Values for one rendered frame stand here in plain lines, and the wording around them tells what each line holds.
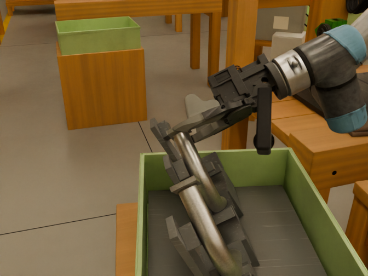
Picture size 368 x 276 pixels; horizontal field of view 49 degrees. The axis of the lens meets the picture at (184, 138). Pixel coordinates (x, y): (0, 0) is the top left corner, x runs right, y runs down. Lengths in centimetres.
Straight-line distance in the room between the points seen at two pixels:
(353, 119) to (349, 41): 15
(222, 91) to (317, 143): 66
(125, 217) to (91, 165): 180
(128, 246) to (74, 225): 137
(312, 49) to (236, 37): 97
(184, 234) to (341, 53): 41
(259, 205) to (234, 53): 79
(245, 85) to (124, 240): 55
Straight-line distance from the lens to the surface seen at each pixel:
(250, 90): 74
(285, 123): 148
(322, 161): 132
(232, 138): 187
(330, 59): 75
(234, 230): 90
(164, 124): 88
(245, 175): 116
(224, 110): 69
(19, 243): 239
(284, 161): 117
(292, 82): 73
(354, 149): 137
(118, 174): 279
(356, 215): 131
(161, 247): 97
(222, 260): 59
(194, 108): 70
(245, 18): 169
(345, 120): 81
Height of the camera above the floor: 151
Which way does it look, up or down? 28 degrees down
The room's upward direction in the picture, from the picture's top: straight up
